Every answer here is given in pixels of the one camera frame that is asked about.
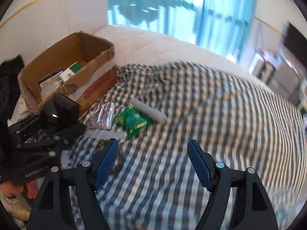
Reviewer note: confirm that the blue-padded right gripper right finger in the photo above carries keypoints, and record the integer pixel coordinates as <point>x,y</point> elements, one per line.
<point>252,207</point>

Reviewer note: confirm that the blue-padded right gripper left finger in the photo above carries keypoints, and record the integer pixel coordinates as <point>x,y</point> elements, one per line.
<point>53,210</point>

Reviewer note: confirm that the green snack packet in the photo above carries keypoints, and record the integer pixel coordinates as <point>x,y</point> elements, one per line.
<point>133,121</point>

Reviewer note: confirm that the white cylinder tube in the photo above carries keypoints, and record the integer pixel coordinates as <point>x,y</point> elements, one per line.
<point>152,113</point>

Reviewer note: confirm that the person's left hand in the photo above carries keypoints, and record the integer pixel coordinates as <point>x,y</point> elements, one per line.
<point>9,190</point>

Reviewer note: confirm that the black cloth bag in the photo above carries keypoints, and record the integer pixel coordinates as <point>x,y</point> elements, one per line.
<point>10,90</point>

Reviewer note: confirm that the blue white booklet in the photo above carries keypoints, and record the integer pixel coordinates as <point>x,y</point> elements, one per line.
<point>51,82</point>

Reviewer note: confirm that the silver foil packet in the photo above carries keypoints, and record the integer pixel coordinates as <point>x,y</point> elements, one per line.
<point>102,117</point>

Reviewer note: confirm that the green white box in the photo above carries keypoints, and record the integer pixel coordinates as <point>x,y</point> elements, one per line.
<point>72,70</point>

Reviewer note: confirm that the brown cardboard box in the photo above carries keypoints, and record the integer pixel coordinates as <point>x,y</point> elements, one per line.
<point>97,76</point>

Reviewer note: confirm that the checkered bed sheet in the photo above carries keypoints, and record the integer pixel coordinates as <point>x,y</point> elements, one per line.
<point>236,121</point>

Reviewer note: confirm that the white suitcase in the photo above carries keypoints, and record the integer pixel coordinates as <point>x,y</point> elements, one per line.
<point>261,69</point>

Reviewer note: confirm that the white quilted mattress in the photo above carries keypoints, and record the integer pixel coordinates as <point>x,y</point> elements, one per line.
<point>149,48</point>

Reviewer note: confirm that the blue window curtain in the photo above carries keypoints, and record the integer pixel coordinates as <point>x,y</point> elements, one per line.
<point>219,26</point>

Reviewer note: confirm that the black wall television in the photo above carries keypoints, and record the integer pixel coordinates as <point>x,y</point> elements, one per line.
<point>296,43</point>

